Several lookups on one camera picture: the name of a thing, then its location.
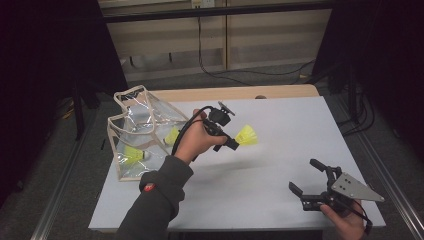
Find clear bag with beige trim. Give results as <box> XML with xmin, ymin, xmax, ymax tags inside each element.
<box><xmin>106</xmin><ymin>84</ymin><xmax>190</xmax><ymax>183</ymax></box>

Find aluminium rail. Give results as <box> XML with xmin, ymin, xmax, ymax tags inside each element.
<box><xmin>356</xmin><ymin>131</ymin><xmax>424</xmax><ymax>240</ymax></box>
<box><xmin>31</xmin><ymin>109</ymin><xmax>98</xmax><ymax>240</ymax></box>

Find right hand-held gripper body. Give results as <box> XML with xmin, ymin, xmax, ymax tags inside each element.
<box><xmin>299</xmin><ymin>165</ymin><xmax>386</xmax><ymax>213</ymax></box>

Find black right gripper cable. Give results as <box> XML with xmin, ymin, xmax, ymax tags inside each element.
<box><xmin>343</xmin><ymin>198</ymin><xmax>374</xmax><ymax>237</ymax></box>

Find black floor cables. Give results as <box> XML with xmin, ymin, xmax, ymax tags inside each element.
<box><xmin>336</xmin><ymin>89</ymin><xmax>377</xmax><ymax>137</ymax></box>

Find black hanging cable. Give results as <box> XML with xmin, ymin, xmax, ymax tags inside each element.
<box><xmin>198</xmin><ymin>16</ymin><xmax>316</xmax><ymax>87</ymax></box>

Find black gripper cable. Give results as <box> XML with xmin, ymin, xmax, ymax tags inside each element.
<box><xmin>171</xmin><ymin>105</ymin><xmax>214</xmax><ymax>156</ymax></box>
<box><xmin>343</xmin><ymin>198</ymin><xmax>374</xmax><ymax>237</ymax></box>

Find person's left hand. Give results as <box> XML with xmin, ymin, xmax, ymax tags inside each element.
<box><xmin>173</xmin><ymin>108</ymin><xmax>229</xmax><ymax>165</ymax></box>

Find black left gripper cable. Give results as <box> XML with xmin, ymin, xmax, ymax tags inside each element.
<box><xmin>171</xmin><ymin>105</ymin><xmax>214</xmax><ymax>156</ymax></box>

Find black stand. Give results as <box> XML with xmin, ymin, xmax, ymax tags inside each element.
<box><xmin>71</xmin><ymin>79</ymin><xmax>101</xmax><ymax>141</ymax></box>

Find person's right hand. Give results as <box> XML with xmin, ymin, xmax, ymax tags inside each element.
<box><xmin>319</xmin><ymin>200</ymin><xmax>368</xmax><ymax>240</ymax></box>

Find white wall socket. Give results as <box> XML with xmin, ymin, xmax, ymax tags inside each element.
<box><xmin>190</xmin><ymin>0</ymin><xmax>216</xmax><ymax>9</ymax></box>

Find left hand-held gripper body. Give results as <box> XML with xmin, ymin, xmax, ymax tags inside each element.
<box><xmin>202</xmin><ymin>100</ymin><xmax>236</xmax><ymax>138</ymax></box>

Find light wooden cabinet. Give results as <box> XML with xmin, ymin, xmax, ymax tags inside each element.
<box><xmin>98</xmin><ymin>0</ymin><xmax>334</xmax><ymax>83</ymax></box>

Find yellow shuttlecock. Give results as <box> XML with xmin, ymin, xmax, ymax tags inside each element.
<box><xmin>122</xmin><ymin>145</ymin><xmax>150</xmax><ymax>165</ymax></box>
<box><xmin>163</xmin><ymin>125</ymin><xmax>181</xmax><ymax>147</ymax></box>
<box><xmin>234</xmin><ymin>124</ymin><xmax>259</xmax><ymax>147</ymax></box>

